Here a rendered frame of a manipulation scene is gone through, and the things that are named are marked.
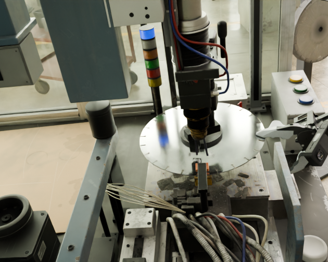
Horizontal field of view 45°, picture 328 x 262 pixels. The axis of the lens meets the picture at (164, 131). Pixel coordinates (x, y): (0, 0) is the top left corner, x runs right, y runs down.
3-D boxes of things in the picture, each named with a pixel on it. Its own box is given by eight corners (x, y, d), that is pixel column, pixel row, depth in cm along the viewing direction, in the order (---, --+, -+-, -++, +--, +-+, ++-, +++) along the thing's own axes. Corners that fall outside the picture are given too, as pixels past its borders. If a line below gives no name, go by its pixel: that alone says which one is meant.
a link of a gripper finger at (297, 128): (275, 135, 101) (311, 139, 99) (275, 140, 100) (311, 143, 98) (277, 120, 99) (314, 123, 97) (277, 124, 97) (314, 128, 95)
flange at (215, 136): (172, 140, 105) (171, 133, 103) (192, 119, 112) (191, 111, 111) (210, 150, 99) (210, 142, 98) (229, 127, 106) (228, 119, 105)
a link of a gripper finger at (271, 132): (256, 125, 106) (293, 128, 104) (255, 137, 101) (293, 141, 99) (257, 115, 104) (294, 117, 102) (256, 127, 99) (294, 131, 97)
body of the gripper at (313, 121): (305, 139, 107) (349, 120, 100) (306, 159, 100) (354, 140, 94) (290, 118, 104) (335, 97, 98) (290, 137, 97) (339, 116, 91)
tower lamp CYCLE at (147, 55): (144, 54, 125) (142, 45, 123) (158, 53, 124) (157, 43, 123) (142, 60, 121) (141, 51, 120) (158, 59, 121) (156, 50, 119)
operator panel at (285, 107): (269, 108, 148) (270, 72, 140) (300, 106, 147) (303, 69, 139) (285, 155, 125) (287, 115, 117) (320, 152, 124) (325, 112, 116)
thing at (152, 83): (149, 81, 130) (147, 73, 129) (162, 80, 130) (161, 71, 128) (147, 88, 127) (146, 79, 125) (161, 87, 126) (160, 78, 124)
